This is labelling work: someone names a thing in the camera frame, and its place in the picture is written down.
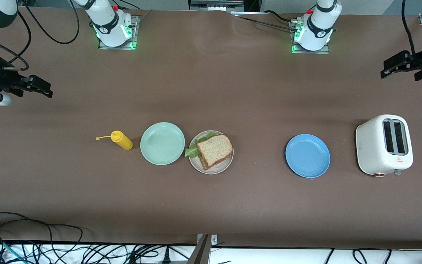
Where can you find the white toaster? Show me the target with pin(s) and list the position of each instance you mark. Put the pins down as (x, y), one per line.
(370, 146)

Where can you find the brown bread slice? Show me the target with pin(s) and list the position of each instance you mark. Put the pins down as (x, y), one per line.
(203, 164)
(214, 148)

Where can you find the green lettuce leaf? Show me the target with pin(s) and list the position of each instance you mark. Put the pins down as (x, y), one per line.
(192, 151)

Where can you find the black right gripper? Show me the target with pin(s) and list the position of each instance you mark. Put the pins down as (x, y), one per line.
(3, 79)

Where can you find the grey metal bracket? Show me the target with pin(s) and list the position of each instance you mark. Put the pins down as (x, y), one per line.
(203, 253)

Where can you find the yellow mustard squeeze bottle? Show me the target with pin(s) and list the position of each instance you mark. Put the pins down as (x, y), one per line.
(123, 140)

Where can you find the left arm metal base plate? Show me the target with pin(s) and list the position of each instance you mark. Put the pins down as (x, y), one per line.
(311, 52)

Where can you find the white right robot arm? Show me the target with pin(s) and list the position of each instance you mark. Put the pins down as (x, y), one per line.
(108, 22)

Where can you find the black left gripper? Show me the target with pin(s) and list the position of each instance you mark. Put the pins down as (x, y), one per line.
(417, 61)

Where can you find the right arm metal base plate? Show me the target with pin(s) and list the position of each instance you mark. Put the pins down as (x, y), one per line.
(117, 48)

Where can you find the beige plate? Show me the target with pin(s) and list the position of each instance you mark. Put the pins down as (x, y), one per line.
(218, 169)

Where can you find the white side bench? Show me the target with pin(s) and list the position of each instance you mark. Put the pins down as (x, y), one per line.
(269, 256)

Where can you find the black power plug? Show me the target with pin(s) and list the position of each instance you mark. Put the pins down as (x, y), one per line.
(166, 258)

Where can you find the mint green plate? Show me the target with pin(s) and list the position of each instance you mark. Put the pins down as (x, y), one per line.
(162, 143)

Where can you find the grey metal frame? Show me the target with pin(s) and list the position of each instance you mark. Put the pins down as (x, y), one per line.
(216, 4)

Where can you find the blue plate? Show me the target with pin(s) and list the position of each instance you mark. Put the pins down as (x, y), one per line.
(307, 156)

